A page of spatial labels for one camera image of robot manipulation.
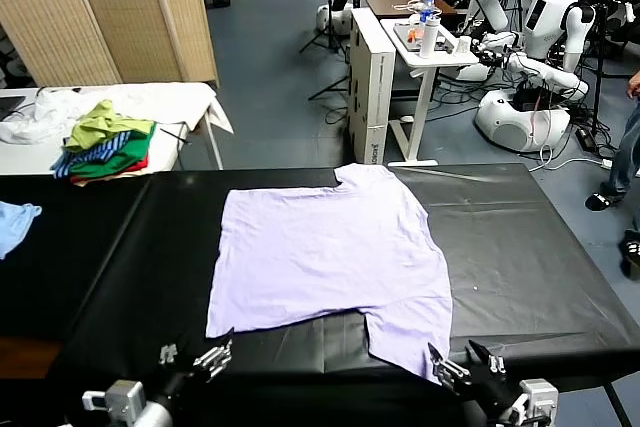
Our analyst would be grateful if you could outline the small white robot base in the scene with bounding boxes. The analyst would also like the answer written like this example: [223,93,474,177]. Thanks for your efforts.
[316,2,354,37]

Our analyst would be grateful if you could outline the white robot base pink cables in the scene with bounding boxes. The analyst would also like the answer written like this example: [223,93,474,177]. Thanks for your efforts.
[473,89,571,152]

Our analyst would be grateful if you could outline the small black table cover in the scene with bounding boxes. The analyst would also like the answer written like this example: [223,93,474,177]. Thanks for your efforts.
[0,174,154,338]

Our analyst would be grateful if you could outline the person in blue jeans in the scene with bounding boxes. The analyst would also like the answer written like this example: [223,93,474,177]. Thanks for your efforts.
[584,66,640,281]

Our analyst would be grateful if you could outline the bamboo folding screen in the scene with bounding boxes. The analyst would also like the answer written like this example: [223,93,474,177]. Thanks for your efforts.
[0,0,220,88]

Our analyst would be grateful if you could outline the white humanoid robot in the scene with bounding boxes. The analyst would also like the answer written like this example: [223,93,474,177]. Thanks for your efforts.
[504,0,599,101]

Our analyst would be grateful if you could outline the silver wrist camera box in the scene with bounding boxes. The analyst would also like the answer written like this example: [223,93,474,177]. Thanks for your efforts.
[82,379,147,421]
[517,379,560,421]

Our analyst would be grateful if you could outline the white adjustable side table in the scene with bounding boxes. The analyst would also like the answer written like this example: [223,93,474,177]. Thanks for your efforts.
[379,16,481,168]

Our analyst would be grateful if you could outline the low white robot base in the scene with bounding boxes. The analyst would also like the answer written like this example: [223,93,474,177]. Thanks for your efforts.
[452,62,494,82]

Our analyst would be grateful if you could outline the white folding table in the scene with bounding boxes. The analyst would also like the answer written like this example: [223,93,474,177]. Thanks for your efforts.
[0,81,225,177]

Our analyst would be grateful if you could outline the pile of colourful clothes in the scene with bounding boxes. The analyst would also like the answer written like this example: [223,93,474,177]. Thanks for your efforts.
[67,122,158,179]

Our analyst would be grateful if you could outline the light blue garment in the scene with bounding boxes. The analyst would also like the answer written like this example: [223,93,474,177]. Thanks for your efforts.
[0,200,44,261]

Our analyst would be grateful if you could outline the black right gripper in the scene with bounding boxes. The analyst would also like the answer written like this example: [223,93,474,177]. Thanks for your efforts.
[427,339,522,416]

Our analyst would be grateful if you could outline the lavender t-shirt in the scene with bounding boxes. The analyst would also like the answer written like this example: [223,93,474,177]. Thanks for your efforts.
[204,162,454,386]

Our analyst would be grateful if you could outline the tall white cardboard box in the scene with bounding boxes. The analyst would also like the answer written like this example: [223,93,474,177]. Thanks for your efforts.
[347,6,396,167]

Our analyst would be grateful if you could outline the blue striped garment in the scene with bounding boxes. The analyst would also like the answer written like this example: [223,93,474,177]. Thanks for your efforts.
[49,130,134,179]

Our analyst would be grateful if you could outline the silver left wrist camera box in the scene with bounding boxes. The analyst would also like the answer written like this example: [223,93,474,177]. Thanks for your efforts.
[82,379,147,421]

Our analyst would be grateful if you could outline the white thermos bottle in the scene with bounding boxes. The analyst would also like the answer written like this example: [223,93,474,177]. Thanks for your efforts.
[418,16,441,59]

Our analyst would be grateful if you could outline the black power adapter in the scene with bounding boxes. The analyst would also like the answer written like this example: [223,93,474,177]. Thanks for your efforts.
[574,126,597,151]

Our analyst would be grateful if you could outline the large black table cover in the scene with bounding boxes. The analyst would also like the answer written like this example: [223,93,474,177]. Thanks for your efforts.
[47,162,640,398]

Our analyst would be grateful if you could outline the lime green garment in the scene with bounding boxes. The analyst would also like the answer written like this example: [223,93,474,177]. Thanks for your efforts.
[63,99,154,152]

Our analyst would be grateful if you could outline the black light stand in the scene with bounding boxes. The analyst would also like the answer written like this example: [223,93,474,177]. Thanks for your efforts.
[584,1,631,148]

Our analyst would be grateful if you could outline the white cloth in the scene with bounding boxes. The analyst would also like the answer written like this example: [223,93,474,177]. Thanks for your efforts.
[0,81,235,146]

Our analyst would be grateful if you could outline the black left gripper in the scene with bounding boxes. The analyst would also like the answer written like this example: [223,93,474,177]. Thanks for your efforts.
[148,328,235,409]

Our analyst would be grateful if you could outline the grey tray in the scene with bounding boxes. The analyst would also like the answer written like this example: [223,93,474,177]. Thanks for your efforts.
[393,21,449,52]

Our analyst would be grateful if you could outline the beige garment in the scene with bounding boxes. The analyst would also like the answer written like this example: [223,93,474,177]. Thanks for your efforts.
[72,169,151,188]

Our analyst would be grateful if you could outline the black tripod stand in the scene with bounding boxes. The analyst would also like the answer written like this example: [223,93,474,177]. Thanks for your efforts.
[298,0,351,56]

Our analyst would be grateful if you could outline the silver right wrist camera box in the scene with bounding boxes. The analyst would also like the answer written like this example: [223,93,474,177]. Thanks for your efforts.
[517,379,560,421]

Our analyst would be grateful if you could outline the red garment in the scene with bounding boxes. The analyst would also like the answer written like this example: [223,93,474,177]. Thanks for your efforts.
[69,156,150,184]

